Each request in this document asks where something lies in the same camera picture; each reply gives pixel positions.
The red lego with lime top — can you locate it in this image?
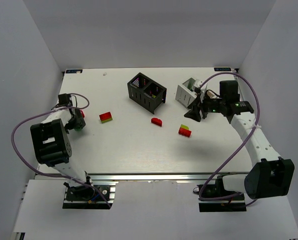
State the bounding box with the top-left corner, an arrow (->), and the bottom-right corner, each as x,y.
178,124 -> 192,138

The red rounded lego brick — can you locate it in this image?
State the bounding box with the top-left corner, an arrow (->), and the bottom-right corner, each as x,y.
151,117 -> 163,127

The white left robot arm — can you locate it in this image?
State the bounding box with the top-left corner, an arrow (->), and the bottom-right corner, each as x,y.
30,93 -> 91,190

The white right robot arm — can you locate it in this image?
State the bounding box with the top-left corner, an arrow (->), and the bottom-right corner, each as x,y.
184,80 -> 295,201

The red flower lego piece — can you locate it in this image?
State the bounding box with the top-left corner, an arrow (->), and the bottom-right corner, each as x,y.
80,110 -> 85,118

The white two-slot container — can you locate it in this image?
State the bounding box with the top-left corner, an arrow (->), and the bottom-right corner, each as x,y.
175,77 -> 197,110

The red and lime lego stack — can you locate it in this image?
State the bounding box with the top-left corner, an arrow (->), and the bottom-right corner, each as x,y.
99,111 -> 113,124

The blue label sticker right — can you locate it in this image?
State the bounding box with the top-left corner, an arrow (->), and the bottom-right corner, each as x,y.
213,67 -> 232,72

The blue label sticker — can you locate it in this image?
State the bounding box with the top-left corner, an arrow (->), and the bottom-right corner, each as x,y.
65,69 -> 83,74
213,67 -> 232,72

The black two-slot container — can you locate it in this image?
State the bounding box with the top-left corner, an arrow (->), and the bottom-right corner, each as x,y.
127,72 -> 167,114

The blue label sticker left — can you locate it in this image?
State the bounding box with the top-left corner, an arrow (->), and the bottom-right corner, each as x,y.
65,69 -> 83,74

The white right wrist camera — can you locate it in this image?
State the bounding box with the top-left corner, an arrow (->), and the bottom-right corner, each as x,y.
192,78 -> 208,99

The aluminium table edge rail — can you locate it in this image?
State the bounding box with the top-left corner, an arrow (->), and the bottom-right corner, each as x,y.
35,172 -> 256,183

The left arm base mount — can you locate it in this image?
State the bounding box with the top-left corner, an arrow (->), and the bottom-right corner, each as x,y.
62,182 -> 116,210

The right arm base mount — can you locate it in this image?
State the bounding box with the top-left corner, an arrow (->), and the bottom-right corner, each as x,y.
198,175 -> 247,213

